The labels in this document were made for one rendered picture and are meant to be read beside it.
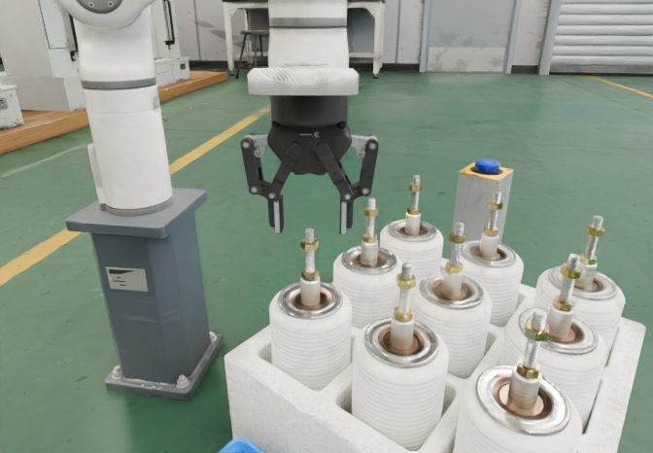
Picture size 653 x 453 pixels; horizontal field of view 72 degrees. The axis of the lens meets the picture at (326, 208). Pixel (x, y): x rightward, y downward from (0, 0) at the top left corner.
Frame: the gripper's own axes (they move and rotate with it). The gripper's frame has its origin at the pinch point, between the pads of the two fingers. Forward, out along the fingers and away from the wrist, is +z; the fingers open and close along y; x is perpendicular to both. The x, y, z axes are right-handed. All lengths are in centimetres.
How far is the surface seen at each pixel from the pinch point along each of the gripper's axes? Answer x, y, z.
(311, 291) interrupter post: 1.4, 0.0, 8.2
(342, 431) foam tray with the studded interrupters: 12.0, -3.7, 17.2
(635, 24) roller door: -465, -300, -15
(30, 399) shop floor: -7, 45, 35
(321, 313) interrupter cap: 3.2, -1.2, 9.8
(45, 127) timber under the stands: -171, 145, 29
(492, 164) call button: -28.3, -28.0, 2.3
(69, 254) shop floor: -54, 66, 35
